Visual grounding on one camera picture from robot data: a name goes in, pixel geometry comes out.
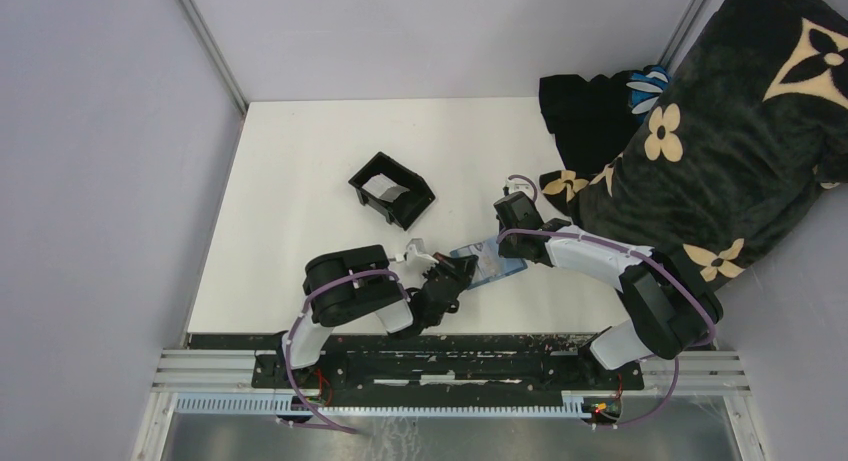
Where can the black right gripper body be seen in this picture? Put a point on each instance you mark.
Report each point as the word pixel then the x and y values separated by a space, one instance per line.
pixel 509 248

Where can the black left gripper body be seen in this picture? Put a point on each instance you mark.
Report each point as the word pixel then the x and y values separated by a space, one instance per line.
pixel 432 273

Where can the blue leather card holder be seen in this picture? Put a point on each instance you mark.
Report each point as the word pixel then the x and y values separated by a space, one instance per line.
pixel 490 265

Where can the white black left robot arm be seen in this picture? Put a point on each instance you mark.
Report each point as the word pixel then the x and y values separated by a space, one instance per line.
pixel 342 287

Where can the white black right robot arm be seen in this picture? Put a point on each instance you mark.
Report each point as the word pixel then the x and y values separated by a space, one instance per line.
pixel 670 307

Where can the black plastic card bin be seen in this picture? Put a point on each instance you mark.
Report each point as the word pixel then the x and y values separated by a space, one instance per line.
pixel 409 207

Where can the stack of silver cards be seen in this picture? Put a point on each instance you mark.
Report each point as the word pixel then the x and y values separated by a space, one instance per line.
pixel 384 188

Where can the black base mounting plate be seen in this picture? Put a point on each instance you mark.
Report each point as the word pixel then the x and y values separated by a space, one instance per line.
pixel 524 370

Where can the black cloth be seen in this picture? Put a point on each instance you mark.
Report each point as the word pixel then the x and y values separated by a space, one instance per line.
pixel 591 120

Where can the blue white patterned cloth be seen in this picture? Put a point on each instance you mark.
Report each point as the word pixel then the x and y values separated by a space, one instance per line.
pixel 644 88

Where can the black floral fleece blanket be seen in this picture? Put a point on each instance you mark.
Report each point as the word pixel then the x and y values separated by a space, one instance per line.
pixel 749 132

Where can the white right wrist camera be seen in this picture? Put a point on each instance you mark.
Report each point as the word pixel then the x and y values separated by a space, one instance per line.
pixel 520 185

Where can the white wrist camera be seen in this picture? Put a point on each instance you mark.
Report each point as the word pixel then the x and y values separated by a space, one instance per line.
pixel 520 185
pixel 415 254

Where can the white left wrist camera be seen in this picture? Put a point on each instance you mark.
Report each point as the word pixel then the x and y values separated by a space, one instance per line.
pixel 415 254

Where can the aluminium frame rail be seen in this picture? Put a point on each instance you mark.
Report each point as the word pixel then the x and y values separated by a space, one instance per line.
pixel 215 371

